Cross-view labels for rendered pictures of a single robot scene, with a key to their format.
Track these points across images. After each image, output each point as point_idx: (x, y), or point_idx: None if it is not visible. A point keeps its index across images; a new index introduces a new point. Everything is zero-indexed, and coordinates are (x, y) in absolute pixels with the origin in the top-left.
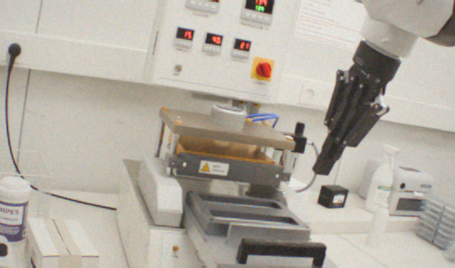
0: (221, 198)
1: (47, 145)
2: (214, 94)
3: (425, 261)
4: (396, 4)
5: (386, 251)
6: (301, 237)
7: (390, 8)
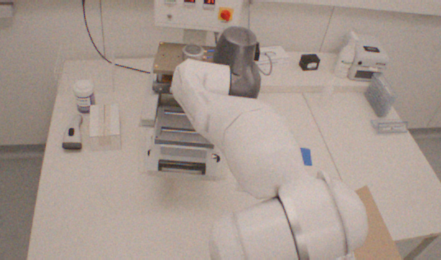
0: (178, 110)
1: (120, 34)
2: (195, 29)
3: (354, 126)
4: (180, 104)
5: (329, 113)
6: (201, 152)
7: (179, 104)
